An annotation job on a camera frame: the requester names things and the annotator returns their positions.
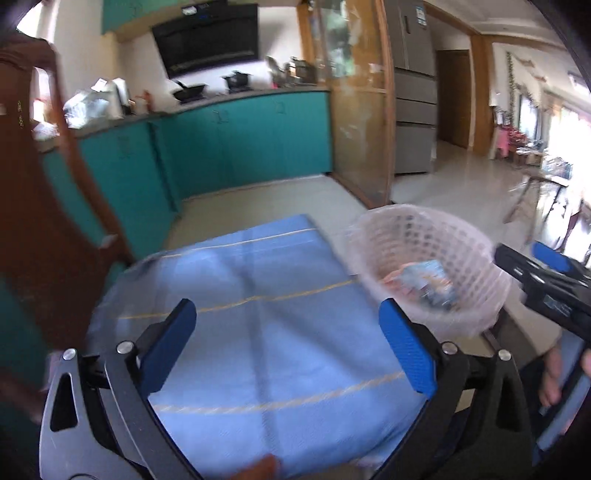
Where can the person's right hand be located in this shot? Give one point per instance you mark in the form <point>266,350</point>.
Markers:
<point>550,378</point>

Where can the white plastic lattice basket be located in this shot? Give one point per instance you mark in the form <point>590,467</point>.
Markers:
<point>461,240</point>

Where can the blue denim trousers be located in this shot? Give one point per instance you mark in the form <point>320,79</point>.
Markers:
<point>531,415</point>

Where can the green wall garland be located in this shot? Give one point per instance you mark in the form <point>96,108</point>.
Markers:
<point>511,83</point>

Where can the black wok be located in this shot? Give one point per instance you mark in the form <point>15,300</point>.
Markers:
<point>191,92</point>

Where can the blue striped cloth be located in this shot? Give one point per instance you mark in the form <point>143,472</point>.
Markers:
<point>277,323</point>

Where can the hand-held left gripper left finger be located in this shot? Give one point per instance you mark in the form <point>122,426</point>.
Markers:
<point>166,346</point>

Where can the brown bottle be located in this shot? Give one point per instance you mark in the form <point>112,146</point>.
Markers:
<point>146,102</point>

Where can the long cardboard box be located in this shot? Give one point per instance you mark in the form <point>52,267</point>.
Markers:
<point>431,281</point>

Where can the carved wooden chair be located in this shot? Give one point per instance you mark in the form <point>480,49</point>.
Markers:
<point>41,207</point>

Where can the black range hood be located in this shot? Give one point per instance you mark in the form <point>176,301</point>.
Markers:
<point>207,41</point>

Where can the wooden door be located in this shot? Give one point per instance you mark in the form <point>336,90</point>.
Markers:
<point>455,101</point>

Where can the pink covered chairs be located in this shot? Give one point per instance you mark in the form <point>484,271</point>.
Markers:
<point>505,138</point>

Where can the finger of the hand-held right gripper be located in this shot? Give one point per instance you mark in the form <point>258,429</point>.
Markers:
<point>549,256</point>
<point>521,263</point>

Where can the steel pot lid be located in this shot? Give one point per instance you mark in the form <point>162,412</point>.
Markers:
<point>274,71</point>

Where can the etched glass sliding door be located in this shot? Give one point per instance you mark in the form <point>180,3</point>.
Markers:
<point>355,115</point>

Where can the teal base cabinets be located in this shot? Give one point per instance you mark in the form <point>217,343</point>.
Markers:
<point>258,138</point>

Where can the teal wall cabinets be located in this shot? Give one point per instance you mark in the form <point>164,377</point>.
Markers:
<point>129,14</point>

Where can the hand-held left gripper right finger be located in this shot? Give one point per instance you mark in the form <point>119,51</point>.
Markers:
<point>408,350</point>

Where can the black cooking pot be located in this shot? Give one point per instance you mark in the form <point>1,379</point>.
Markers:
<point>238,81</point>

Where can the grey refrigerator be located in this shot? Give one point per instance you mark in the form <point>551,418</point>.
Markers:
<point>411,92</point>

